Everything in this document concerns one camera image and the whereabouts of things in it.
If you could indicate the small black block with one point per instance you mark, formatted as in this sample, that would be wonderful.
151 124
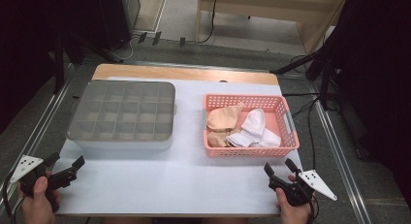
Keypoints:
142 37
182 42
156 38

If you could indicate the white table cover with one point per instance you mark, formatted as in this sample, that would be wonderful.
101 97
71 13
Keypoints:
194 185

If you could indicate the pink plastic basket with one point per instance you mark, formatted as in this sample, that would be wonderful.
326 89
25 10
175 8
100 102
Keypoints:
279 123

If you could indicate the clear plastic box lid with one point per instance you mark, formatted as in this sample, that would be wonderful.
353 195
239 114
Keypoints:
122 111

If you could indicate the person's right hand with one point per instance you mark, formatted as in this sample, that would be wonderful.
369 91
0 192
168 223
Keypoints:
294 216

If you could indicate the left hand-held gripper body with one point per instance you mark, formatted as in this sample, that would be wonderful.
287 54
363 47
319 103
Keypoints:
25 167

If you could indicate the person's left hand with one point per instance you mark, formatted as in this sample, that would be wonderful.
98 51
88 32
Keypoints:
37 208

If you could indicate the tan sock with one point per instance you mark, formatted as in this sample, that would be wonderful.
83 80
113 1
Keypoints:
216 138

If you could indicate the dark cabinet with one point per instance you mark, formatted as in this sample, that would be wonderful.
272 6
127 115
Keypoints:
119 17

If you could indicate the light wooden cabinet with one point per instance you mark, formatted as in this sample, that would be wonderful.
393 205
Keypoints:
274 10

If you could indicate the black curtain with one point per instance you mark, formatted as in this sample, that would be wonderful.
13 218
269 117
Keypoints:
381 72
25 39

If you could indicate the peach sock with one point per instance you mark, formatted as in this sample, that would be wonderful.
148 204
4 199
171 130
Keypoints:
224 119

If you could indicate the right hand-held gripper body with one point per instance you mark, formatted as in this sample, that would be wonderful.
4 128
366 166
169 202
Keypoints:
315 182

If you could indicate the black metal stand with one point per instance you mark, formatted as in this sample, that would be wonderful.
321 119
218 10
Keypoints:
58 72
297 63

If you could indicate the white divided storage box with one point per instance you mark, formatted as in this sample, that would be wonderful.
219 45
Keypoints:
122 145

